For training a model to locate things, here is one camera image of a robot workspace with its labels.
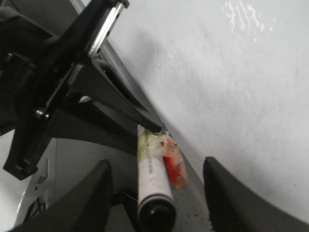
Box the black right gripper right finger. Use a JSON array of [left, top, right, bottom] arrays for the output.
[[203, 157, 309, 232]]

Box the white black-tipped whiteboard marker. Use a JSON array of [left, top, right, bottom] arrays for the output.
[[137, 125, 176, 232]]

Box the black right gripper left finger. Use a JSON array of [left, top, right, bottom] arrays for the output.
[[12, 160, 113, 232]]

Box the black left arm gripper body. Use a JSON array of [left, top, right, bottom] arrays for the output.
[[0, 0, 129, 180]]

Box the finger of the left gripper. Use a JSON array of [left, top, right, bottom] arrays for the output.
[[48, 101, 137, 155], [68, 59, 163, 132]]

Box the whiteboard with aluminium frame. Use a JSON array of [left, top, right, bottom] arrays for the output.
[[104, 0, 309, 224]]

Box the red magnet taped to marker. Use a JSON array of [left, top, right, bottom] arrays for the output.
[[155, 133, 188, 189]]

